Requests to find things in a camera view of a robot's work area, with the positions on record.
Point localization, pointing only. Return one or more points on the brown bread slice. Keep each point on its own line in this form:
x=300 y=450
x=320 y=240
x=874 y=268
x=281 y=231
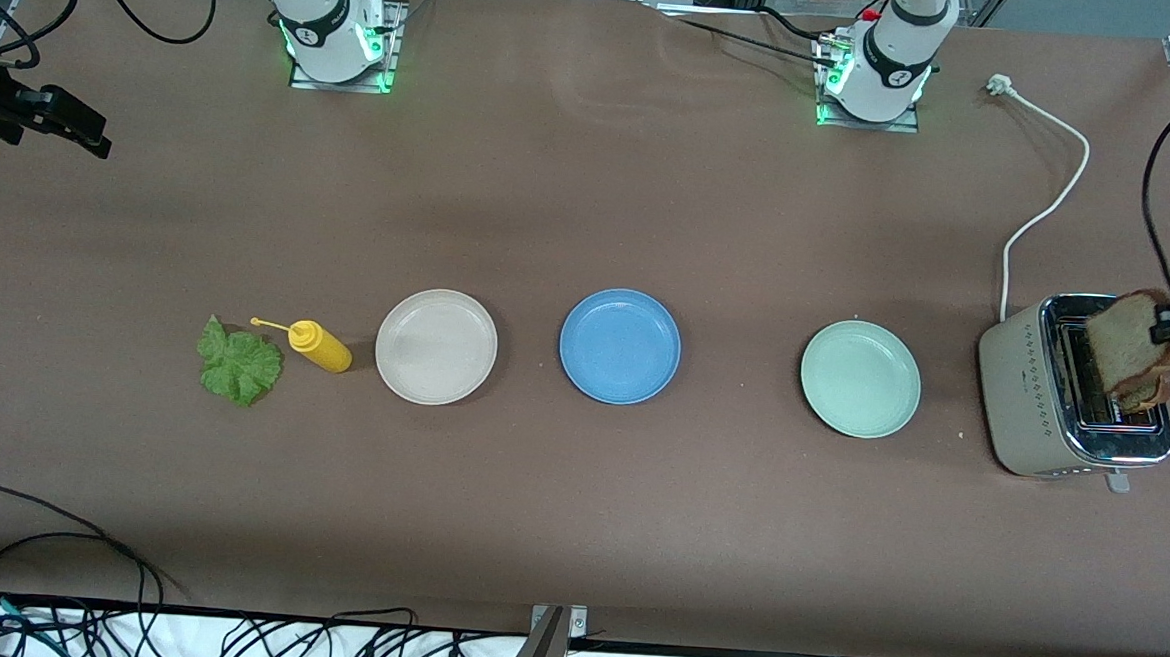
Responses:
x=1120 y=342
x=1147 y=398

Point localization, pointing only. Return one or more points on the green lettuce leaf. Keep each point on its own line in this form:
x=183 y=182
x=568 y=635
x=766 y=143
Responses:
x=240 y=365

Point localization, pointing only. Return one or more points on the yellow squeeze sauce bottle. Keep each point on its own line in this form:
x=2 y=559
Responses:
x=322 y=347

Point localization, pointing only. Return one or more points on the mint green plate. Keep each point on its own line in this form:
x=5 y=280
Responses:
x=861 y=379

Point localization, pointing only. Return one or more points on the beige plate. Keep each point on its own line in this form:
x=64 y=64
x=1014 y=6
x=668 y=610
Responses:
x=436 y=347

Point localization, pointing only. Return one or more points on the blue plate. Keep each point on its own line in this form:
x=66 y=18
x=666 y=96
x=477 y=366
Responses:
x=620 y=346

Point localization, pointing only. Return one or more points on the beige chrome two-slot toaster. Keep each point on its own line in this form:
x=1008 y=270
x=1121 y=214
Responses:
x=1017 y=391

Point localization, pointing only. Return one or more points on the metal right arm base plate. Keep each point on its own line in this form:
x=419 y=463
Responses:
x=397 y=58

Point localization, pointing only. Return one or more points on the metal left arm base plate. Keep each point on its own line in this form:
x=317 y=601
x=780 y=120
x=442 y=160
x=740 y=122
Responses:
x=906 y=126

